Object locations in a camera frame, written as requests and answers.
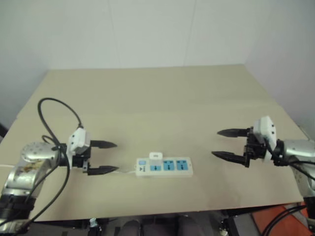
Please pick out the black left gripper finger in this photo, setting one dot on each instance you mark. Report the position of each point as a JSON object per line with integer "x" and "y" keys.
{"x": 103, "y": 144}
{"x": 103, "y": 170}

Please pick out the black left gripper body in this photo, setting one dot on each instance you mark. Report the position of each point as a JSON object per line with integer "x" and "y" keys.
{"x": 83, "y": 161}

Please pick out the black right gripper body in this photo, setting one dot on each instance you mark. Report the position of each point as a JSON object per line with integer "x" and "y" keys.
{"x": 254, "y": 150}

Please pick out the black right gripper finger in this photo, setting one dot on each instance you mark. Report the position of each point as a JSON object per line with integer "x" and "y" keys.
{"x": 229, "y": 156}
{"x": 232, "y": 132}

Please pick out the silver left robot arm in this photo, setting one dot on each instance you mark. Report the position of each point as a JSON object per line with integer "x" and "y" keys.
{"x": 32, "y": 153}

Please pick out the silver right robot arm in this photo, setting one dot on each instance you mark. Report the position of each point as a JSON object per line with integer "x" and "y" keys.
{"x": 296, "y": 148}

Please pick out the white charger plug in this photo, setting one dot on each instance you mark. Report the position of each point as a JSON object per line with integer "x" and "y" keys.
{"x": 154, "y": 159}

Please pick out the white power strip blue sockets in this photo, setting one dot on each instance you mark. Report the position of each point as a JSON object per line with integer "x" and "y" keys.
{"x": 172, "y": 169}

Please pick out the small white clip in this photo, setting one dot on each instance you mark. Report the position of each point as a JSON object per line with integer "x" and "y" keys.
{"x": 93, "y": 222}

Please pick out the dark rounded shape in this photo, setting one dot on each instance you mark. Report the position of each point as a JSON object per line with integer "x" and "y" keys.
{"x": 130, "y": 228}

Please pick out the orange object under table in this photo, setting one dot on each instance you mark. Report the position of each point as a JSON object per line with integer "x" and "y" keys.
{"x": 273, "y": 215}

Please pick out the black box under table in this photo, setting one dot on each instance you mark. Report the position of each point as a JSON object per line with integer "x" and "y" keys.
{"x": 240, "y": 225}

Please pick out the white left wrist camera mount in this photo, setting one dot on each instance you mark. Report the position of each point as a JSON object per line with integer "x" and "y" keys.
{"x": 78, "y": 140}

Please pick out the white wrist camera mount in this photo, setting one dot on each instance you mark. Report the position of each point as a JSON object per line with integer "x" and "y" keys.
{"x": 265, "y": 129}
{"x": 78, "y": 140}

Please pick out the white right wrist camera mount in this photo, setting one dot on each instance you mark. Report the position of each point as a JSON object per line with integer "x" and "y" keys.
{"x": 265, "y": 129}

